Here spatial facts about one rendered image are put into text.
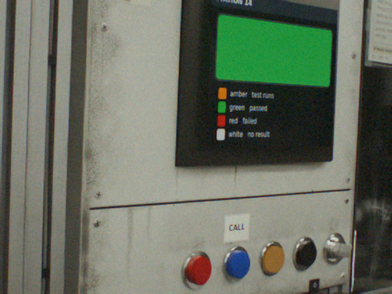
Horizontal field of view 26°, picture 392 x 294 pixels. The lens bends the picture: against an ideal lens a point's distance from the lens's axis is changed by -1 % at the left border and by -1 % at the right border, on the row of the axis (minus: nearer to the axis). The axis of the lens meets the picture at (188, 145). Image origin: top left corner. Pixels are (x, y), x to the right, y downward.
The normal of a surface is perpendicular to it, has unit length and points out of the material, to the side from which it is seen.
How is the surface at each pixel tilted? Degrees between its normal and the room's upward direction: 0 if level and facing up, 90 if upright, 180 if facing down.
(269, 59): 90
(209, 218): 90
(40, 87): 90
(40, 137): 90
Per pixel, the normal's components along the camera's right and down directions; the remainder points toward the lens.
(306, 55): 0.69, 0.07
